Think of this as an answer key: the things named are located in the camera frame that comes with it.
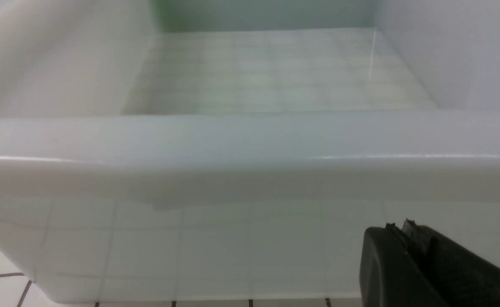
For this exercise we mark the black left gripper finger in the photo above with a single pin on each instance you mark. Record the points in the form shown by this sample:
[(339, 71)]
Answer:
[(417, 266)]

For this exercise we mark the large translucent white plastic bin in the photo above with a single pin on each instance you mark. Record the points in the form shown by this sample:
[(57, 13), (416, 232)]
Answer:
[(162, 152)]

